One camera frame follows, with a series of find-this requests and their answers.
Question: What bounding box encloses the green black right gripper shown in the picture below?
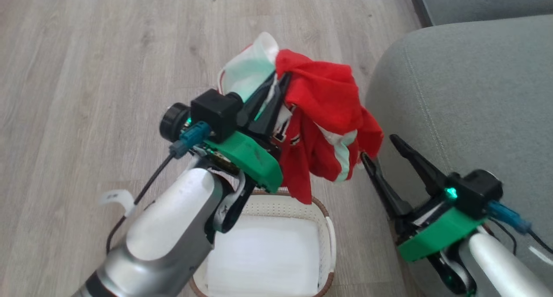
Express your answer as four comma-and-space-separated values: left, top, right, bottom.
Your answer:
360, 134, 488, 263

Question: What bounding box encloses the blue right cable connector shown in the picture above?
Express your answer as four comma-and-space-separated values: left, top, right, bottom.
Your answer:
487, 201, 533, 235

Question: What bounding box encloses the white cable tag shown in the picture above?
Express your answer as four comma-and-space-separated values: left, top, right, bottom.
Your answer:
529, 245, 553, 266
98, 188, 136, 218

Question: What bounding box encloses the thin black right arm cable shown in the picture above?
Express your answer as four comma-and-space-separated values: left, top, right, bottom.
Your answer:
488, 217, 553, 255

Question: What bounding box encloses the blue cable connector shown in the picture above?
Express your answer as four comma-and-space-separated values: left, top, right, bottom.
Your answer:
487, 201, 533, 235
169, 121, 213, 160

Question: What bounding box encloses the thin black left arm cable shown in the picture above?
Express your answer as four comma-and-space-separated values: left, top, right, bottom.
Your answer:
105, 153, 177, 255

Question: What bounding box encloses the grey fabric sofa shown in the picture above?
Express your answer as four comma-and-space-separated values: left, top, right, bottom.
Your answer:
365, 13, 553, 297

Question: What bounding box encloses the blue left cable connector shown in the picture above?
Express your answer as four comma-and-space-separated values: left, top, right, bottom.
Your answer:
169, 121, 213, 160

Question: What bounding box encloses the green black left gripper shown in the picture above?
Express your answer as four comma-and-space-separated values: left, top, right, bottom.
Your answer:
202, 71, 293, 194

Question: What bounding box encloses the red and white garment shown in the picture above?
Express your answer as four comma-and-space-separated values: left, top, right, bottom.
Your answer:
217, 32, 385, 205

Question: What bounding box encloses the white left cable tag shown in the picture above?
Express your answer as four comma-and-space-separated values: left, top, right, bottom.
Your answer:
98, 188, 136, 218

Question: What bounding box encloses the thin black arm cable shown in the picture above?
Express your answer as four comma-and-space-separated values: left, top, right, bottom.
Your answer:
105, 153, 177, 255
488, 217, 553, 255

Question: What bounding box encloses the white right cable tag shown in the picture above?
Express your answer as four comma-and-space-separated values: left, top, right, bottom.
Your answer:
529, 245, 553, 266

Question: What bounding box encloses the white laundry basket brown rim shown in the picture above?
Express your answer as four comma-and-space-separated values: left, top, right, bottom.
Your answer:
188, 186, 338, 297

